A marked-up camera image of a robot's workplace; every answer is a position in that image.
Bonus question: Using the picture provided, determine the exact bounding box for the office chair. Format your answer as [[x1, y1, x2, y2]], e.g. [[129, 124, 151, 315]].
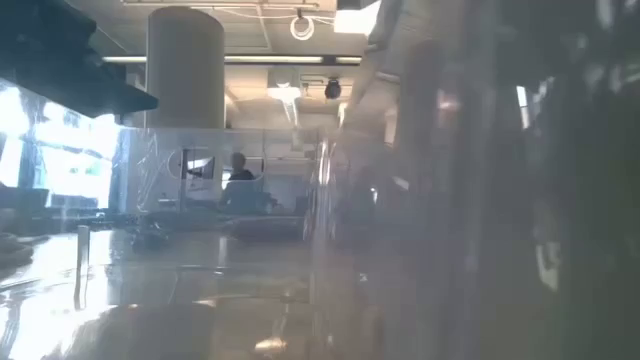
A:
[[219, 178, 269, 215]]

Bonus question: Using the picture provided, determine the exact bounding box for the ceiling light strip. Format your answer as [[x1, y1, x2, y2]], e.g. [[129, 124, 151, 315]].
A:
[[102, 54, 364, 65]]

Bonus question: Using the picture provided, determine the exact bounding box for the computer monitor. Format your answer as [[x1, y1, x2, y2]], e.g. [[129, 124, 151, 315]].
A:
[[185, 155, 217, 180]]

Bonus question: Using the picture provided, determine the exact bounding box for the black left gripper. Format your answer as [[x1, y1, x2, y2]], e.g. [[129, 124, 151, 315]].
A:
[[0, 0, 160, 120]]

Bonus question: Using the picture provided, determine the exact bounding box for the white plastic bin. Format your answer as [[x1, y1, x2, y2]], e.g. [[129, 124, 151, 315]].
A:
[[312, 0, 640, 360]]

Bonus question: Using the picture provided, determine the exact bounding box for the clear plastic container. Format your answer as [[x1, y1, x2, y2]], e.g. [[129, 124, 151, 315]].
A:
[[0, 0, 640, 360]]

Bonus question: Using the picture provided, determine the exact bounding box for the white ceiling cable coil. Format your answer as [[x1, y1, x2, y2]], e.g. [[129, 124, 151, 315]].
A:
[[289, 15, 316, 42]]

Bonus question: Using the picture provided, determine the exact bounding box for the ceiling light panel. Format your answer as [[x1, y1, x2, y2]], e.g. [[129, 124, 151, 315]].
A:
[[333, 0, 382, 36]]

